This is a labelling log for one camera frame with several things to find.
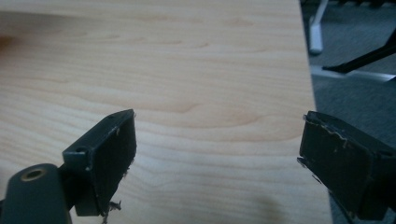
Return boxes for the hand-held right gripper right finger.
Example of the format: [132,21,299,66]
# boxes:
[296,110,396,222]

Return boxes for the white floor bar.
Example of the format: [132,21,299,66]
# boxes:
[310,64,396,83]

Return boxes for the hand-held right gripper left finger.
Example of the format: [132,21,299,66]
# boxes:
[62,108,137,217]

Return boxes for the white stand leg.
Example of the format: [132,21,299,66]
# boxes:
[308,0,330,56]

